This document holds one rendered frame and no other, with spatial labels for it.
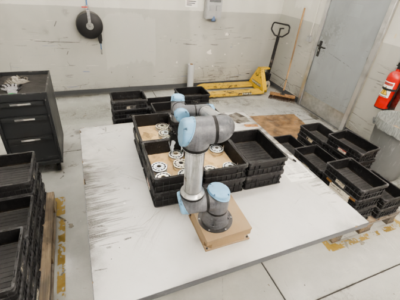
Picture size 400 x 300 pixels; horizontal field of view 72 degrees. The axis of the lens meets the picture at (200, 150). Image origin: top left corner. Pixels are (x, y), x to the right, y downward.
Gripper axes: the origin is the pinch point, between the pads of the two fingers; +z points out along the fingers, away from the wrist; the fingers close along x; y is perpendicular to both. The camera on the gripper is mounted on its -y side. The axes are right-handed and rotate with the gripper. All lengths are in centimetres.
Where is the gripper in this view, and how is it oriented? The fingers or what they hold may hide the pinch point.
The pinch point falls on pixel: (177, 150)
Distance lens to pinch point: 170.3
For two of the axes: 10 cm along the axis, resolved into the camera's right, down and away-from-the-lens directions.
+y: -4.2, -5.3, 7.4
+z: -0.8, 8.3, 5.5
